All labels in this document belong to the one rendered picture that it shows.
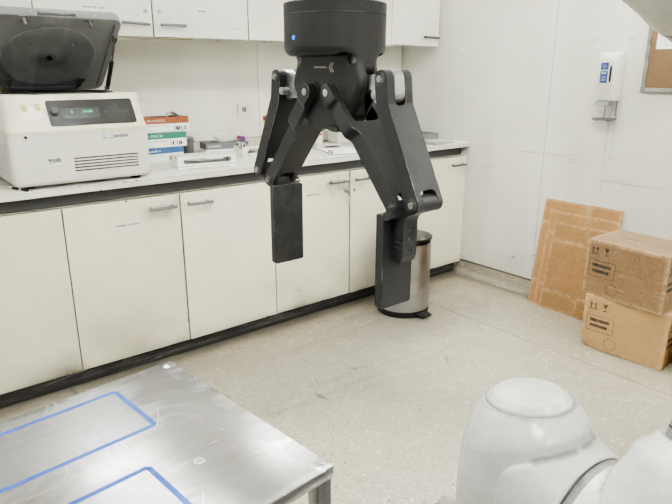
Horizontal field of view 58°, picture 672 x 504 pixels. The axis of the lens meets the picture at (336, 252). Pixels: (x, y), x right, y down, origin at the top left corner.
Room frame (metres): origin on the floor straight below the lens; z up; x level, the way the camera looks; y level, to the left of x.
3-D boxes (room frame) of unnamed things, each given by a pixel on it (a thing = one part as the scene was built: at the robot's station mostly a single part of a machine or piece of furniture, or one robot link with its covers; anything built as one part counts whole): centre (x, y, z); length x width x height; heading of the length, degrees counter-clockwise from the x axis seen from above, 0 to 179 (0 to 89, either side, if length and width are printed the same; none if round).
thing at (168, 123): (3.16, 0.89, 1.10); 0.24 x 0.13 x 0.10; 128
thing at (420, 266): (3.29, -0.40, 0.23); 0.38 x 0.31 x 0.46; 39
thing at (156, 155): (3.14, 0.93, 0.94); 0.23 x 0.13 x 0.07; 134
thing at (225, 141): (3.32, 0.61, 0.97); 0.24 x 0.12 x 0.13; 118
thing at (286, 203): (0.52, 0.04, 1.22); 0.03 x 0.01 x 0.07; 129
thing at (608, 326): (2.78, -1.50, 0.14); 0.41 x 0.31 x 0.28; 43
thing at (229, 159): (2.95, 0.65, 0.93); 0.30 x 0.10 x 0.06; 121
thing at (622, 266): (2.78, -1.48, 0.42); 0.40 x 0.30 x 0.28; 36
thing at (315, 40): (0.47, 0.00, 1.36); 0.08 x 0.07 x 0.09; 39
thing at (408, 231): (0.40, -0.05, 1.25); 0.03 x 0.01 x 0.05; 39
